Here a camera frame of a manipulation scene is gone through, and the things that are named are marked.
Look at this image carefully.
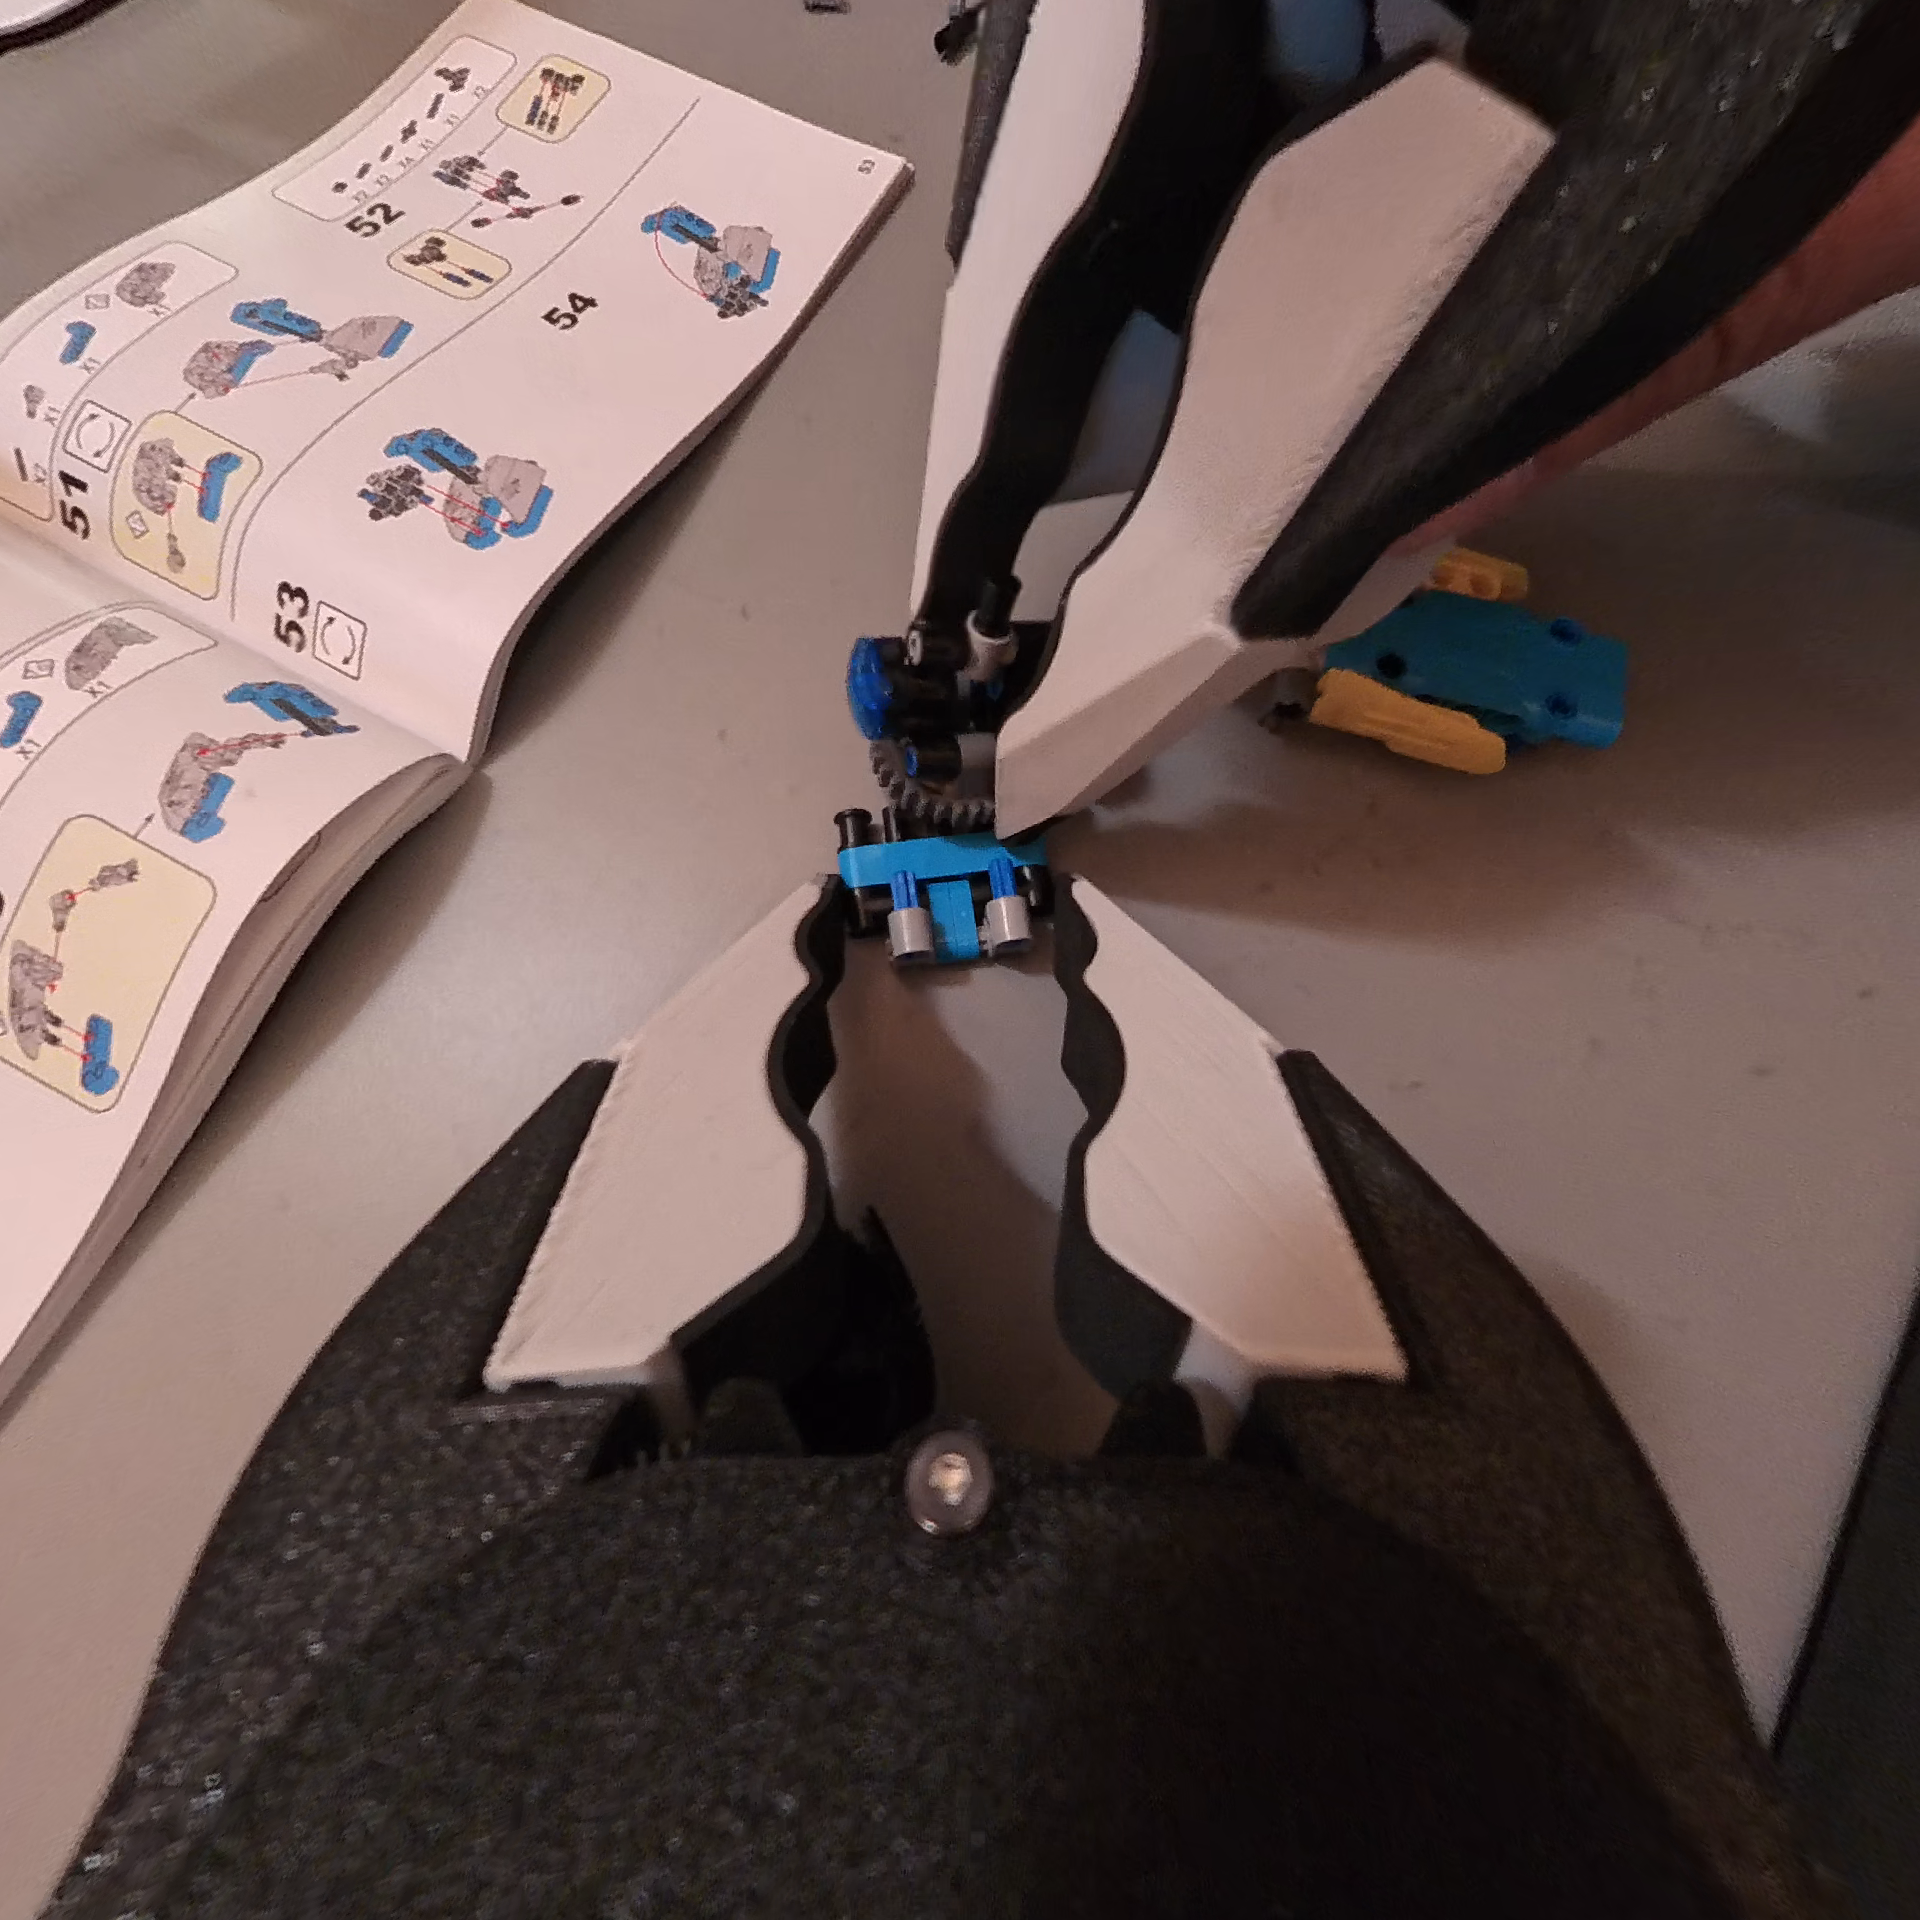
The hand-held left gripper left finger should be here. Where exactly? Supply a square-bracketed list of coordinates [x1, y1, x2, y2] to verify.
[479, 868, 846, 1392]

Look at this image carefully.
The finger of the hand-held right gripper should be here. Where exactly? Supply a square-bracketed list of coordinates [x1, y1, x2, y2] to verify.
[915, 0, 1163, 684]
[984, 61, 1563, 832]

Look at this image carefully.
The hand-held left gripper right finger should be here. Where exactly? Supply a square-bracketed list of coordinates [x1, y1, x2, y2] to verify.
[1058, 868, 1415, 1392]

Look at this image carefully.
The blue yellow brick assembly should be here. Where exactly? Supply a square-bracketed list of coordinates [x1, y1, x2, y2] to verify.
[1276, 547, 1638, 776]

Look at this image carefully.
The blue beam with black pins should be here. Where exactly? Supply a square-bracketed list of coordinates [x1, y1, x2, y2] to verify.
[838, 805, 1051, 969]

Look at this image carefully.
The black grey gear assembly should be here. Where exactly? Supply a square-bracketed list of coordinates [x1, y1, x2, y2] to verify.
[840, 610, 1039, 834]

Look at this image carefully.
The grey desk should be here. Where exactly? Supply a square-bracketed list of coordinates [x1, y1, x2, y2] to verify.
[0, 0, 1920, 1741]

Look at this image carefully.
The person's right hand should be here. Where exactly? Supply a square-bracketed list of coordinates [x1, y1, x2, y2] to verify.
[1501, 210, 1920, 547]

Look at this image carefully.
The open instruction booklet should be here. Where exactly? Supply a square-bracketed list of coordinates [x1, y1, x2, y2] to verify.
[0, 0, 915, 1396]

